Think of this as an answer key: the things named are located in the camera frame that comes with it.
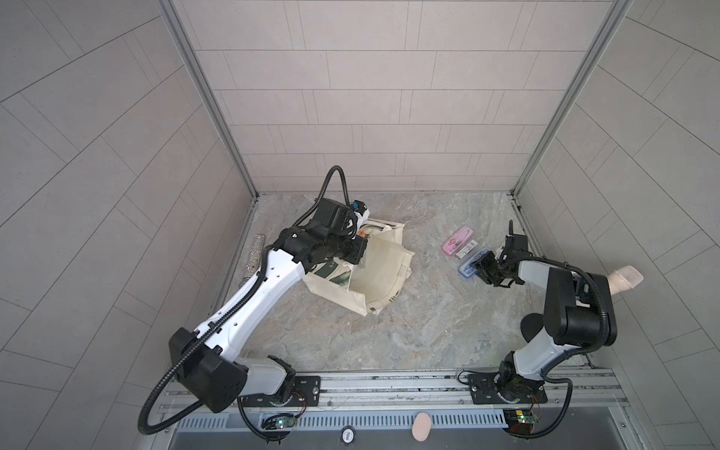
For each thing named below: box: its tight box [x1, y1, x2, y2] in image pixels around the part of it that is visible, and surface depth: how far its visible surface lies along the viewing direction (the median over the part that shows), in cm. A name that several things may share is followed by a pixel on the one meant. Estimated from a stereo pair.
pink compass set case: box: [441, 225, 474, 256], surface depth 103 cm
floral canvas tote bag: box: [301, 219, 415, 317], surface depth 84 cm
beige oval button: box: [411, 412, 433, 442], surface depth 67 cm
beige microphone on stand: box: [607, 265, 645, 297], surface depth 61 cm
